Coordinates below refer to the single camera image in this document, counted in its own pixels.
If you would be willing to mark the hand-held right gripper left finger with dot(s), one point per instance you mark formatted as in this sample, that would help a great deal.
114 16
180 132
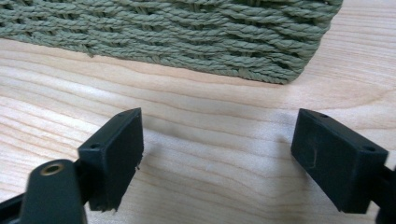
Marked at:
115 161

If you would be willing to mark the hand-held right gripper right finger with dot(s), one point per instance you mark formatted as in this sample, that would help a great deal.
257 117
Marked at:
336 168

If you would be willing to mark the green woven basket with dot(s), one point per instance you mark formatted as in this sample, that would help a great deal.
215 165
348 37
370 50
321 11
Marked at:
174 34

